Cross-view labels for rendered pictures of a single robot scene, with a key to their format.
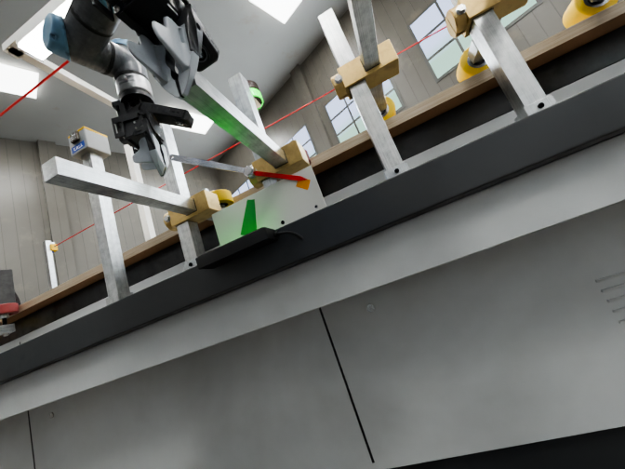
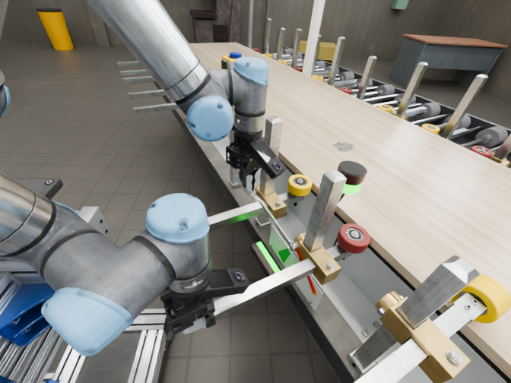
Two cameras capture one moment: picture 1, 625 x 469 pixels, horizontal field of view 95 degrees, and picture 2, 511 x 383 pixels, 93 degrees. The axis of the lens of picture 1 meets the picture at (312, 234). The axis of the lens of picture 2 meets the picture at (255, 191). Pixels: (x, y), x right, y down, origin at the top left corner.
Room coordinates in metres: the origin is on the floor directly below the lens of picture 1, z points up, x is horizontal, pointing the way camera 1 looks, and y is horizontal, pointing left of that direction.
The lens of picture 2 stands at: (0.19, -0.13, 1.40)
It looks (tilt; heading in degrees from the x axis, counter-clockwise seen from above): 40 degrees down; 45
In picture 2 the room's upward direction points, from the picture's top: 4 degrees clockwise
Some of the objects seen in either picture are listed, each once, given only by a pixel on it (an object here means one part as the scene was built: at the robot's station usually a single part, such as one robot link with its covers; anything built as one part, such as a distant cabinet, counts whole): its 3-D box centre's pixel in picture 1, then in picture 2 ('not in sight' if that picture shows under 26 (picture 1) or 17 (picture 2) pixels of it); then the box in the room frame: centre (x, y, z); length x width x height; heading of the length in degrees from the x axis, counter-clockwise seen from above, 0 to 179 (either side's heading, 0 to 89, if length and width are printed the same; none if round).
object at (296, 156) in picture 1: (277, 167); (315, 256); (0.60, 0.02, 0.85); 0.13 x 0.06 x 0.05; 75
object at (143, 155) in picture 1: (146, 156); (242, 182); (0.56, 0.29, 0.96); 0.06 x 0.03 x 0.09; 95
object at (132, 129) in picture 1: (139, 122); (245, 147); (0.58, 0.29, 1.06); 0.09 x 0.08 x 0.12; 95
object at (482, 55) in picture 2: not in sight; (441, 63); (6.74, 1.27, 0.41); 1.59 x 0.79 x 0.82; 140
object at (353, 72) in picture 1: (364, 73); (415, 332); (0.53, -0.22, 0.95); 0.13 x 0.06 x 0.05; 75
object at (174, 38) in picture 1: (172, 48); (197, 324); (0.27, 0.08, 0.86); 0.06 x 0.03 x 0.09; 165
